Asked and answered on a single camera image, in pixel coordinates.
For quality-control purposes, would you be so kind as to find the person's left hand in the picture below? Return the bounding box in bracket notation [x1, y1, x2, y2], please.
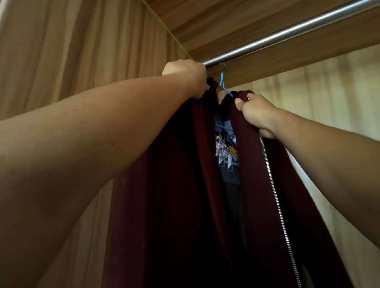
[160, 56, 212, 104]

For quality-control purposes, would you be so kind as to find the person's right hand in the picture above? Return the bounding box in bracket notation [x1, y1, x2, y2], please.
[233, 89, 284, 143]

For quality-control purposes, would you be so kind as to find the blue wire hanger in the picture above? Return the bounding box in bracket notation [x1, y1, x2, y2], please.
[208, 63, 238, 136]

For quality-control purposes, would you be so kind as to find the black graphic t-shirt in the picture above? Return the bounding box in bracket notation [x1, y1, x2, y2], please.
[209, 91, 252, 258]

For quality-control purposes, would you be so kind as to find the maroon zip jacket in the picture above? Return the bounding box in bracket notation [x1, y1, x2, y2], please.
[73, 64, 356, 288]

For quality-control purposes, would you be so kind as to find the person's left forearm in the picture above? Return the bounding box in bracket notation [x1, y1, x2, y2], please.
[0, 70, 220, 288]

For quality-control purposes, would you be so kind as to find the person's right forearm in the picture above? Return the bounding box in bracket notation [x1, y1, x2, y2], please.
[265, 96, 380, 259]

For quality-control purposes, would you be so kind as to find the metal hanging rod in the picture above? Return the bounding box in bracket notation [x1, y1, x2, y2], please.
[196, 0, 380, 69]

